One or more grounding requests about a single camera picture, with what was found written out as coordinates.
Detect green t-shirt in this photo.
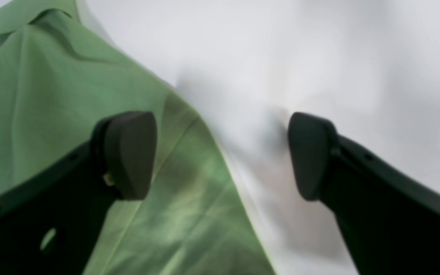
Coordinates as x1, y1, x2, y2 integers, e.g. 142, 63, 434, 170
0, 0, 275, 275

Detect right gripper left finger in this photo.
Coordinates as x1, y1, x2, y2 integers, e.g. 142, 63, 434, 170
0, 111, 157, 275

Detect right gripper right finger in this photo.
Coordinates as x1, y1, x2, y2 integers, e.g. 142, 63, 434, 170
288, 112, 440, 275

